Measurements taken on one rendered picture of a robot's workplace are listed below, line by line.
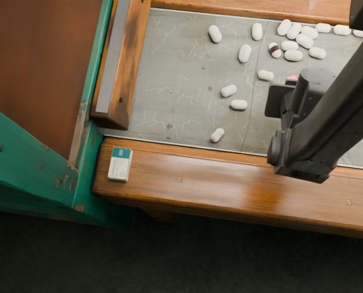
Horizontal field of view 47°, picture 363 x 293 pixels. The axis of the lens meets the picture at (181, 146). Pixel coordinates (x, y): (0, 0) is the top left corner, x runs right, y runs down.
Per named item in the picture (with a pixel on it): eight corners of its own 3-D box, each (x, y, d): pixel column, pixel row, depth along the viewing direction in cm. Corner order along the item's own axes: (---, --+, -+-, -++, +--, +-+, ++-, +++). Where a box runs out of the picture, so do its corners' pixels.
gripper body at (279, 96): (269, 79, 72) (270, 101, 66) (330, 86, 71) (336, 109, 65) (263, 111, 76) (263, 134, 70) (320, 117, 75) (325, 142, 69)
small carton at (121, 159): (127, 181, 78) (125, 179, 76) (109, 179, 79) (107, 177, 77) (132, 151, 80) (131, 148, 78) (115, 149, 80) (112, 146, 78)
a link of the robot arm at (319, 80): (265, 169, 60) (325, 182, 59) (287, 102, 53) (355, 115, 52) (268, 124, 69) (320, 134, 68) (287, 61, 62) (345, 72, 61)
